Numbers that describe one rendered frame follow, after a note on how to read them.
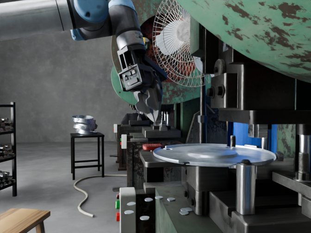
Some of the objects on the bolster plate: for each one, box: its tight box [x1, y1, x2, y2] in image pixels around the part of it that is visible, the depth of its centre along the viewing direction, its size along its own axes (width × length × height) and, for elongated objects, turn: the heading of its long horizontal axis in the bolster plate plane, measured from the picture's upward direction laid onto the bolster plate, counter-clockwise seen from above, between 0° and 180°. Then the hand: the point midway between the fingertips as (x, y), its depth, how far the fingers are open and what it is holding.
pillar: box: [299, 135, 311, 172], centre depth 61 cm, size 2×2×14 cm
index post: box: [236, 159, 256, 215], centre depth 49 cm, size 3×3×10 cm
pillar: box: [261, 129, 269, 151], centre depth 77 cm, size 2×2×14 cm
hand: (155, 117), depth 76 cm, fingers closed
